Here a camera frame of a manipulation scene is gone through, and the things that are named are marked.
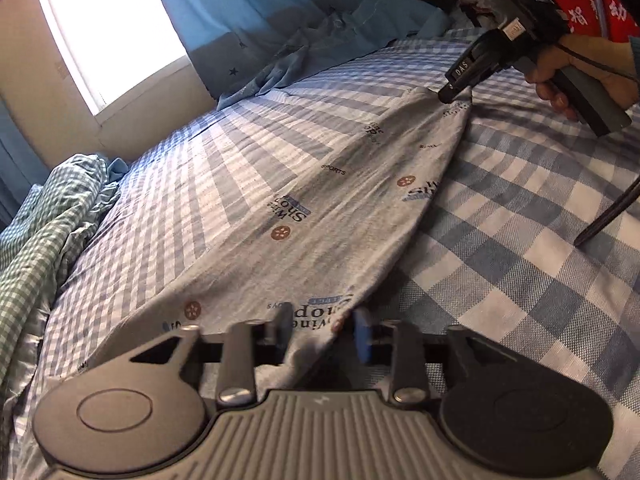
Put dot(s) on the green gingham quilt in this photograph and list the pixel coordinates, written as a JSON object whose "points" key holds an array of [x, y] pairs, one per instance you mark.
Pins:
{"points": [[45, 220]]}

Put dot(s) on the blue checked bed sheet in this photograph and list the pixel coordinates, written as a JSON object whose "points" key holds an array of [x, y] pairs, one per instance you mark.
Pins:
{"points": [[500, 270]]}

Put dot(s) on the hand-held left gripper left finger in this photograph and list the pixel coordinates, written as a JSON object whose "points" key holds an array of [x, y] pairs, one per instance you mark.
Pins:
{"points": [[283, 336]]}

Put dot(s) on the window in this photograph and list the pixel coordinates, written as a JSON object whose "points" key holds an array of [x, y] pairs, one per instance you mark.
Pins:
{"points": [[110, 25]]}

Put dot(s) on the grey printed pants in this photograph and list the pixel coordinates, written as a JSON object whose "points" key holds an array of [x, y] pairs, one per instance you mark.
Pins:
{"points": [[310, 200]]}

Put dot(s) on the blue star-print curtain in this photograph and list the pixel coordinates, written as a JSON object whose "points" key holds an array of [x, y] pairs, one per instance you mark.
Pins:
{"points": [[225, 10], [12, 160]]}

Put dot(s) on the light blue blanket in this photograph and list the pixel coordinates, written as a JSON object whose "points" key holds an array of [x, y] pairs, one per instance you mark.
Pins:
{"points": [[320, 45]]}

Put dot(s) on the person's right hand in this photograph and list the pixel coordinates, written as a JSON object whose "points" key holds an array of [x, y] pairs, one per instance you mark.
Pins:
{"points": [[615, 55]]}

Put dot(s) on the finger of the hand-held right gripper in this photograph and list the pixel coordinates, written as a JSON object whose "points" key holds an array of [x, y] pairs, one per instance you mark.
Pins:
{"points": [[467, 72]]}

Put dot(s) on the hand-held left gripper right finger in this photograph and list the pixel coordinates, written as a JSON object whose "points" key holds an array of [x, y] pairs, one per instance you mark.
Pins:
{"points": [[363, 337]]}

